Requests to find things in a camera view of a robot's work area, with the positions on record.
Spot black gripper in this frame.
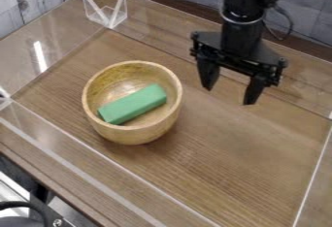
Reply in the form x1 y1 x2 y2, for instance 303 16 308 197
191 20 287 105

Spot green rectangular block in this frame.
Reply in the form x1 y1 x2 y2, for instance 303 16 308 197
98 83 168 125

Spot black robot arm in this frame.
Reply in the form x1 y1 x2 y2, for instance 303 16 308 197
191 0 288 105

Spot wooden bowl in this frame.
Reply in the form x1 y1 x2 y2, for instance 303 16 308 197
82 60 184 146

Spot clear acrylic tray walls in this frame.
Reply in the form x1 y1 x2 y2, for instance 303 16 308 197
0 0 332 227

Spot clear acrylic corner bracket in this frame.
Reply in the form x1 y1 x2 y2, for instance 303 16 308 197
83 0 128 29

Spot black metal table bracket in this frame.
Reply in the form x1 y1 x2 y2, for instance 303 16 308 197
29 194 94 227

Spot black cable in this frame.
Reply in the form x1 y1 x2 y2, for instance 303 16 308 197
0 199 45 227

